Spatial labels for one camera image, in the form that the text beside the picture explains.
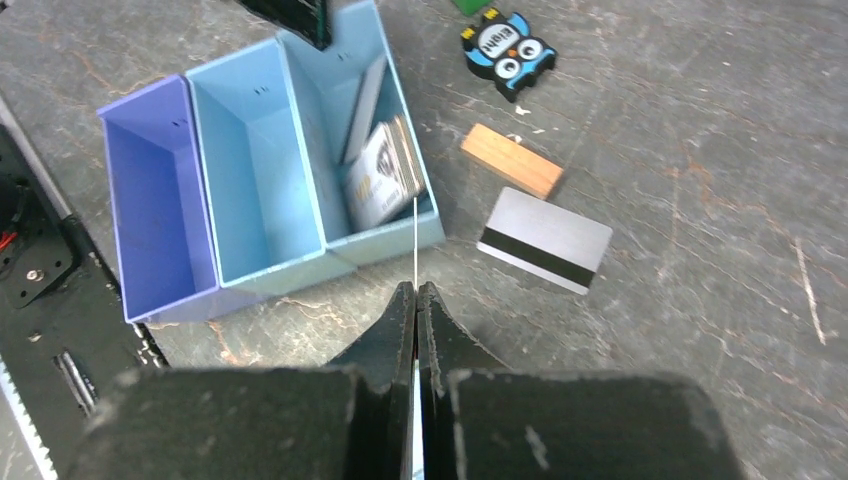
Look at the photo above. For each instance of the thin card edge-on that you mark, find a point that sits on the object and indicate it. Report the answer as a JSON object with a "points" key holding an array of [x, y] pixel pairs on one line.
{"points": [[417, 456]]}

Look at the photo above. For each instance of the blue three-compartment organizer tray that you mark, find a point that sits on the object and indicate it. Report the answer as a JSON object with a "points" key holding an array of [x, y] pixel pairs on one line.
{"points": [[227, 181]]}

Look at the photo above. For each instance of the silver magnetic stripe card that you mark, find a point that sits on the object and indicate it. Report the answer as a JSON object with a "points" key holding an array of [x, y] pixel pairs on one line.
{"points": [[545, 240]]}

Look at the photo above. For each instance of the black blue owl toy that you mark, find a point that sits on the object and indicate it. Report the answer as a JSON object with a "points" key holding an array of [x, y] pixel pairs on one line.
{"points": [[503, 49]]}

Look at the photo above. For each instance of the small wooden block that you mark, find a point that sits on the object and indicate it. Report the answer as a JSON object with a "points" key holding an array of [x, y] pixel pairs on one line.
{"points": [[505, 157]]}

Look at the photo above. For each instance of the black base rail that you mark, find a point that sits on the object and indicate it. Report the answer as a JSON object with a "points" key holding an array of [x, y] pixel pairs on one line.
{"points": [[62, 331]]}

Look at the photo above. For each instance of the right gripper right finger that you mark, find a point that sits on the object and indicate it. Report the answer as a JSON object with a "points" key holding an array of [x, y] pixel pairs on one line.
{"points": [[482, 420]]}

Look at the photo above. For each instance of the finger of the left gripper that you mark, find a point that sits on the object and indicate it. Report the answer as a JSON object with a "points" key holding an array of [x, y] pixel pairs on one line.
{"points": [[309, 19]]}

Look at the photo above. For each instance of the green toy cube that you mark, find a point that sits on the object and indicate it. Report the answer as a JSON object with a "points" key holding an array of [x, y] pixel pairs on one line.
{"points": [[470, 7]]}

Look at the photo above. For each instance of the stack of credit cards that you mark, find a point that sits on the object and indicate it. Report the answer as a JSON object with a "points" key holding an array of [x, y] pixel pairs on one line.
{"points": [[385, 177]]}

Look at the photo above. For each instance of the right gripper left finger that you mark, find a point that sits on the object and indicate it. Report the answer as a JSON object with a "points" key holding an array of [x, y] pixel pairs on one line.
{"points": [[348, 419]]}

